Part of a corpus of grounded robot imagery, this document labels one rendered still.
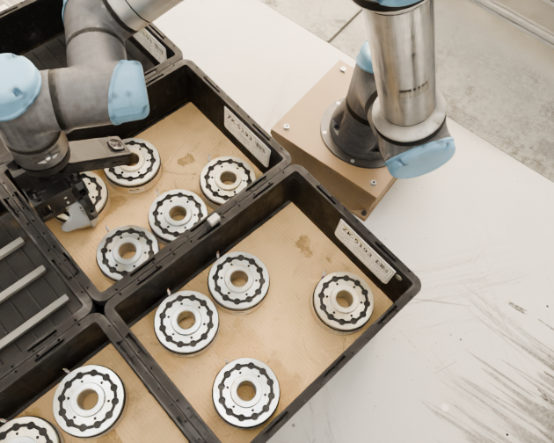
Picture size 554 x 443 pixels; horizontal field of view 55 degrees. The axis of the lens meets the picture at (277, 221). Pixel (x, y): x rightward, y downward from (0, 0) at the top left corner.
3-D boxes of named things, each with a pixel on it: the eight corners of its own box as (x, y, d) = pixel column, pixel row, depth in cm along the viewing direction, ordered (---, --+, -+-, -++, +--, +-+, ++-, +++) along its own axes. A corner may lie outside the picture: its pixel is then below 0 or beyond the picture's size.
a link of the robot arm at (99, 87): (134, 25, 68) (45, 34, 66) (145, 91, 63) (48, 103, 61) (143, 70, 75) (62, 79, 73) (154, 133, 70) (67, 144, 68)
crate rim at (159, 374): (295, 167, 94) (296, 160, 91) (421, 289, 85) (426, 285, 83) (101, 311, 79) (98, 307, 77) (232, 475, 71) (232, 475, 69)
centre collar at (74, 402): (93, 375, 79) (92, 374, 79) (112, 401, 78) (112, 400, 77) (64, 398, 78) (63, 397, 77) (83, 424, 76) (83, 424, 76)
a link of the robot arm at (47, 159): (45, 100, 72) (74, 141, 70) (54, 120, 76) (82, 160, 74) (-9, 124, 70) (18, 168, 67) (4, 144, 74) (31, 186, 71)
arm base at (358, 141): (351, 92, 117) (360, 59, 108) (411, 125, 114) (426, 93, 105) (316, 136, 110) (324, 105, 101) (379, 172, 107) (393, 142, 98)
